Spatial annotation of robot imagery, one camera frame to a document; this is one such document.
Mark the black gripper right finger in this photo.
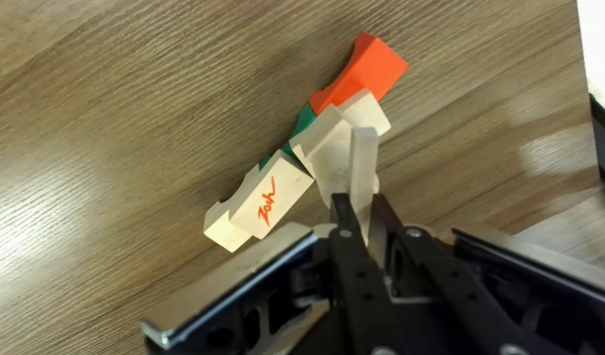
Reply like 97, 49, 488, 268
369, 191, 537, 355

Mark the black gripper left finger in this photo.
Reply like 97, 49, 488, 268
330, 191, 399, 355

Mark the wooden block with red writing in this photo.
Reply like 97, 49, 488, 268
202, 155, 316, 256

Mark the pale wooden tower block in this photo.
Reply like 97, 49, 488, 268
289, 106, 358, 207

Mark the green wooden block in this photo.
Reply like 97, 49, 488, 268
257, 102, 322, 173

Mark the orange wooden block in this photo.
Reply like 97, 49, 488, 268
306, 31, 411, 114

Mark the black desk frame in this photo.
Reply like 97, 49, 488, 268
588, 90, 605, 199

